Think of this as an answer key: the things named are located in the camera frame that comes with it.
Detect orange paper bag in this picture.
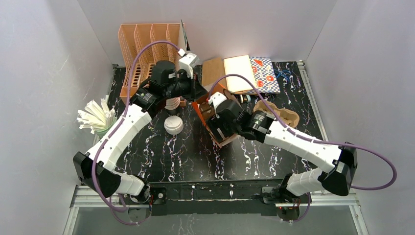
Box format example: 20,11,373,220
191,93,240,147

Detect brown pulp cup carrier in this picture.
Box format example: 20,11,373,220
253,100,300,128

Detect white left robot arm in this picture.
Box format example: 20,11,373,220
73,58,207,201

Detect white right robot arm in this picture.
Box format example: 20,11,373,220
208,94,357,197

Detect stack of white paper cups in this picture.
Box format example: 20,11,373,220
165,97,181,116

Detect white lid stack upper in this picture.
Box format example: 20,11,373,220
164,116,184,135

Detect cream paper bag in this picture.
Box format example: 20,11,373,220
223,55,255,93

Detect blue checkered paper bag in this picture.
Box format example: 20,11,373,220
250,57,280,94

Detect pink desk organizer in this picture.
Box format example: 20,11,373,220
118,23,187,103

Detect blue rubber bands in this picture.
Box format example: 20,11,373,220
273,69,291,81

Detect white wrapped straws bundle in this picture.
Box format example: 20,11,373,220
76,95,116,134

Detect green paper cup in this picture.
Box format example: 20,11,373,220
95,118,117,138

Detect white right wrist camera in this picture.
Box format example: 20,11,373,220
207,92,227,107

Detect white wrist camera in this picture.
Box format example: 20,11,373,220
179,52,199,79
207,92,227,107

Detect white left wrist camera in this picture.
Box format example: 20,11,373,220
179,52,199,79

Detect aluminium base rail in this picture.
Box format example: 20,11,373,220
70,183,360,208

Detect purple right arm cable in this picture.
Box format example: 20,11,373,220
207,74,398,224

